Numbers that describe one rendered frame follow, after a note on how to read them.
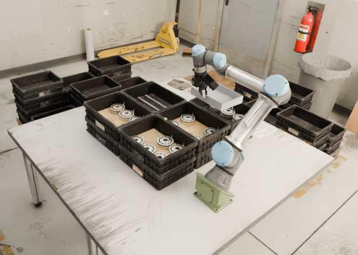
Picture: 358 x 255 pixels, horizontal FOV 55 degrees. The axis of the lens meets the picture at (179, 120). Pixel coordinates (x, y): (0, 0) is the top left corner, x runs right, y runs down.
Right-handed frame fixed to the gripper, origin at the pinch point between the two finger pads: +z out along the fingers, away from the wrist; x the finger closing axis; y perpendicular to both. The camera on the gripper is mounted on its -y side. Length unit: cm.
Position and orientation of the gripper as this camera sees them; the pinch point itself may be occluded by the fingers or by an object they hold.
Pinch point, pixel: (205, 97)
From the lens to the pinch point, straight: 216.1
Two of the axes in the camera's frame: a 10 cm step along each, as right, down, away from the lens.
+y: -7.1, -4.1, 5.8
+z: 1.4, 7.2, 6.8
